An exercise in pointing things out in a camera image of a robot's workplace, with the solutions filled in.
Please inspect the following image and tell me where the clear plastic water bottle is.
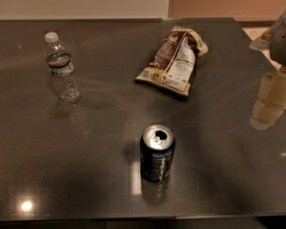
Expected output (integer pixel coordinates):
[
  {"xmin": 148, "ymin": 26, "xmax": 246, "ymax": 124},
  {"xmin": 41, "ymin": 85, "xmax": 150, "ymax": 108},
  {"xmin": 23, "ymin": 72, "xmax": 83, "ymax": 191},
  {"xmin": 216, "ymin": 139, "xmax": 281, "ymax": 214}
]
[{"xmin": 44, "ymin": 31, "xmax": 81, "ymax": 103}]

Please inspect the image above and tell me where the brown chip bag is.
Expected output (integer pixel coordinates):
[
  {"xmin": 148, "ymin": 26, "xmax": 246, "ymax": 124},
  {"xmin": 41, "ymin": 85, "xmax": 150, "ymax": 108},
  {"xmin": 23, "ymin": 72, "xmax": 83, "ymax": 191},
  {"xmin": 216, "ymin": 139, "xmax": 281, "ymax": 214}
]
[{"xmin": 135, "ymin": 26, "xmax": 208, "ymax": 97}]

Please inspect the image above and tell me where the dark blue pepsi can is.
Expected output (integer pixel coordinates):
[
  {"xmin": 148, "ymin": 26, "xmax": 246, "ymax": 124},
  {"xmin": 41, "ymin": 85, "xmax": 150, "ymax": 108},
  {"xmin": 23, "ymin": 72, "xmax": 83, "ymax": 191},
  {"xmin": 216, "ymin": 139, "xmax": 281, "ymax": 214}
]
[{"xmin": 140, "ymin": 125, "xmax": 175, "ymax": 182}]

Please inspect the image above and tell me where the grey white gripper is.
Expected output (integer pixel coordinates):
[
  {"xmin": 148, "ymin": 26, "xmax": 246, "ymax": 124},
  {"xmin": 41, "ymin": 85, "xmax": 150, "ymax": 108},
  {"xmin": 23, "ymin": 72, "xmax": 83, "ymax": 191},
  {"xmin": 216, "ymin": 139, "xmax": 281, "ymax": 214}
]
[{"xmin": 249, "ymin": 10, "xmax": 286, "ymax": 130}]

